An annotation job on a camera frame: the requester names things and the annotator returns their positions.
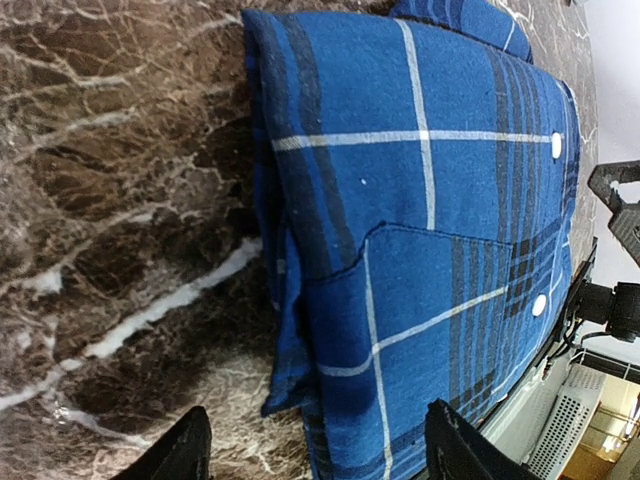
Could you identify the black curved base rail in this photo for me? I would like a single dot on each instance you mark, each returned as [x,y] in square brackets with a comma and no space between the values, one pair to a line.
[609,447]

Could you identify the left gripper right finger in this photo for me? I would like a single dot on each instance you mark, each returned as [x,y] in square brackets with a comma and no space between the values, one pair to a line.
[456,450]

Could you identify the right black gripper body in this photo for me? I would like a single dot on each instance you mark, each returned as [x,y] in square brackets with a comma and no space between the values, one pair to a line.
[617,309]

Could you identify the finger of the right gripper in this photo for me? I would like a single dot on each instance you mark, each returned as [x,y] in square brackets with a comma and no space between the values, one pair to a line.
[624,222]

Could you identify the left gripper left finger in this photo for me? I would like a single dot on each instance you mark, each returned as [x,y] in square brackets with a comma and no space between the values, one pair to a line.
[182,453]

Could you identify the blue plaid long sleeve shirt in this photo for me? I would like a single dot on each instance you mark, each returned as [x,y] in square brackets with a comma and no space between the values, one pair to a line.
[416,177]

